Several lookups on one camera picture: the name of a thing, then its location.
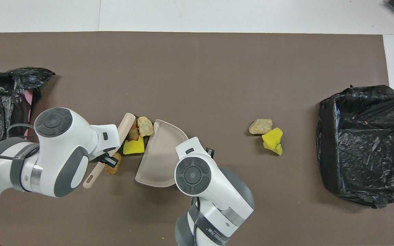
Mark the large yellow green sponge piece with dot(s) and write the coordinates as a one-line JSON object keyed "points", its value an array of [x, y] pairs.
{"points": [[271, 137]]}

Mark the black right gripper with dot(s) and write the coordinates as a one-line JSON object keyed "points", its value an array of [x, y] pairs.
{"points": [[210, 153]]}

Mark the pale beige foam chunk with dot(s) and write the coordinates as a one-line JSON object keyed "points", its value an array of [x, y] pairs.
{"points": [[145, 126]]}

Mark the tan stone-like chunk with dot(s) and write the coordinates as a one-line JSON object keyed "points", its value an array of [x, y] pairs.
{"points": [[260, 126]]}

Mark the orange striped bread piece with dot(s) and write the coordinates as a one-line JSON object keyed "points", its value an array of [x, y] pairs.
{"points": [[133, 133]]}

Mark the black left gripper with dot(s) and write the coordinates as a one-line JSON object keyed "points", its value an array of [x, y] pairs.
{"points": [[98, 159]]}

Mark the brown cork-like roll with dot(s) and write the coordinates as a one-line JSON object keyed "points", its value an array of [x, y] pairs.
{"points": [[114, 165]]}

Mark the black bag lined blue bin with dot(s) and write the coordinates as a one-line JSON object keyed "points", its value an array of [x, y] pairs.
{"points": [[354, 147]]}

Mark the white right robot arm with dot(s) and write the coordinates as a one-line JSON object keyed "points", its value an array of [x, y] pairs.
{"points": [[210, 191]]}

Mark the brown table mat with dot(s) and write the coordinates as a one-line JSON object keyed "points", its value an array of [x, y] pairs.
{"points": [[217, 68]]}

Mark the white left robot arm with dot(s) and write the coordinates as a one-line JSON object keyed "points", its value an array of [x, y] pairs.
{"points": [[63, 153]]}

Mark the beige plastic dustpan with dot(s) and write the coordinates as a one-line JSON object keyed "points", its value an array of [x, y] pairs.
{"points": [[159, 157]]}

